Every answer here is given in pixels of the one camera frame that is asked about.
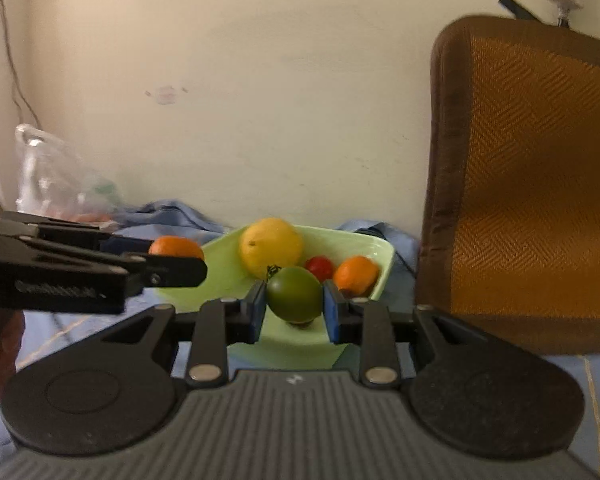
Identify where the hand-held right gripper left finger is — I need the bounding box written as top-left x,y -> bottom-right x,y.
100,282 -> 267,388

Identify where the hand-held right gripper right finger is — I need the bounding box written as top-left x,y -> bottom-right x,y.
322,280 -> 482,387

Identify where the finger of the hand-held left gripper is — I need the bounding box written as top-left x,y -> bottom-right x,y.
30,236 -> 209,290
0,211 -> 154,257

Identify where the orange tangerine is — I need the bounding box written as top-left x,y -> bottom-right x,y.
333,256 -> 381,297
148,236 -> 205,261

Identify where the green tomato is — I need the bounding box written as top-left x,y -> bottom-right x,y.
266,266 -> 324,325

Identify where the light green ceramic bowl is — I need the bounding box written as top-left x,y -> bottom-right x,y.
152,224 -> 397,371

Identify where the person's left hand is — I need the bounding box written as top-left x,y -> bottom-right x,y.
0,316 -> 27,412

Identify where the red tomato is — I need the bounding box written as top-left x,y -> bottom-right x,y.
304,256 -> 336,283

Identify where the clear plastic bag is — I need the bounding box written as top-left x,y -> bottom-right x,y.
15,124 -> 126,223

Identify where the blue checked bedsheet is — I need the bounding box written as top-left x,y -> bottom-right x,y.
0,200 -> 600,480

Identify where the yellow citrus fruit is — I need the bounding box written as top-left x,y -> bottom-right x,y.
239,218 -> 306,279

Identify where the brown woven seat mat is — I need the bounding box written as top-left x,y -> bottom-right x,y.
414,15 -> 600,356

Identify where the black wall cable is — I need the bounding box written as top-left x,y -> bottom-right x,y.
0,0 -> 43,133

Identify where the pink wall sticker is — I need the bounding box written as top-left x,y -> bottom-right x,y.
145,86 -> 190,106

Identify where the black strap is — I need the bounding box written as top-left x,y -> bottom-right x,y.
497,0 -> 543,24

